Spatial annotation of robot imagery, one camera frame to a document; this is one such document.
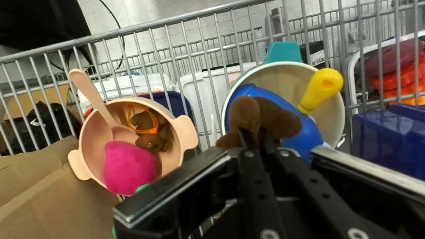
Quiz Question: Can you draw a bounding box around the brown plush doll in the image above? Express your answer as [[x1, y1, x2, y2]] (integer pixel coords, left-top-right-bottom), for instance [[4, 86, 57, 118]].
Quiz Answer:
[[215, 95, 304, 151]]

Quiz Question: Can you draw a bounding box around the brown toy with orange band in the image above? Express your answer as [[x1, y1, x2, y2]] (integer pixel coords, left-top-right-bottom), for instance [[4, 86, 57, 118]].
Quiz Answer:
[[122, 104, 176, 154]]

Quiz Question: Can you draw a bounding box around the white lidded container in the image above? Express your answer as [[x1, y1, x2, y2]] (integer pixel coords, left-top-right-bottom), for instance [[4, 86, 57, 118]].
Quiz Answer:
[[178, 61, 259, 150], [87, 71, 180, 112]]

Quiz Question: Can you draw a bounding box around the blue toy bottle yellow spout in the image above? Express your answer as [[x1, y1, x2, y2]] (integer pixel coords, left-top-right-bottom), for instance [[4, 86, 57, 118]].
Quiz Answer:
[[225, 66, 346, 164]]

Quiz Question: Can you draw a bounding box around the metal wire shelf rack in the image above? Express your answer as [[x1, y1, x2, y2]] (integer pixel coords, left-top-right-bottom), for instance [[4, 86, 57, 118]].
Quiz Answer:
[[0, 0, 425, 154]]

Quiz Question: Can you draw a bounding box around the rainbow stacking toy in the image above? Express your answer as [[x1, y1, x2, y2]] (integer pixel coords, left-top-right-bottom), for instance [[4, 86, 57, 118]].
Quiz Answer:
[[369, 55, 425, 107]]

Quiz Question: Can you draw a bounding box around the pink radish plush toy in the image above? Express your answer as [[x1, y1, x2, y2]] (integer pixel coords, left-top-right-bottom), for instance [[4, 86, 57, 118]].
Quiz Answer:
[[103, 139, 164, 197]]

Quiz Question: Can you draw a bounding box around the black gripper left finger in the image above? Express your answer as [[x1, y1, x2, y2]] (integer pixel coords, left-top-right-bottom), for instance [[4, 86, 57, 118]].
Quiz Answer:
[[238, 127, 290, 239]]

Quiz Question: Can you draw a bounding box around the small brown cardboard box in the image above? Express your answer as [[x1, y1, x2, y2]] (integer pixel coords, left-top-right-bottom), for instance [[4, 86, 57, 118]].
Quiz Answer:
[[0, 83, 84, 156]]

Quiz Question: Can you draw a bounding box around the pink bowl with ears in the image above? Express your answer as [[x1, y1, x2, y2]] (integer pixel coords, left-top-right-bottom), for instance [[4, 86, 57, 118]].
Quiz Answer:
[[67, 95, 201, 196]]

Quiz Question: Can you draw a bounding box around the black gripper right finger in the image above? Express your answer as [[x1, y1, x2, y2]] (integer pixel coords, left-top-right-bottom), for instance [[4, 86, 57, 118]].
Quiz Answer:
[[259, 128, 388, 239]]

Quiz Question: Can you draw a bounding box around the black cable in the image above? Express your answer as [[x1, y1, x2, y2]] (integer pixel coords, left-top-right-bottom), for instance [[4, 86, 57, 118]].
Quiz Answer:
[[97, 0, 128, 71]]

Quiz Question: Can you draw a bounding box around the pink spoon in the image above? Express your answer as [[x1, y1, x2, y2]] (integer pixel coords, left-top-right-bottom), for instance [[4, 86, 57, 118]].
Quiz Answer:
[[68, 67, 140, 146]]

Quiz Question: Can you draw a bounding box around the large brown cardboard box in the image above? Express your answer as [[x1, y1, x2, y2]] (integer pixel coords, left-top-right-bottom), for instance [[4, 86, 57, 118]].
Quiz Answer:
[[0, 134, 124, 239]]

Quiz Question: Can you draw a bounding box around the white bowl with teal rim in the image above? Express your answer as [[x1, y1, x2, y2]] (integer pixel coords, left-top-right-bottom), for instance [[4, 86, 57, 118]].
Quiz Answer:
[[219, 41, 347, 152]]

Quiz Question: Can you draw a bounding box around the blue plastic bin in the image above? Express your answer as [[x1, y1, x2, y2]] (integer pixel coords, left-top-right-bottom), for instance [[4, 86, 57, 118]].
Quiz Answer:
[[351, 102, 425, 181]]

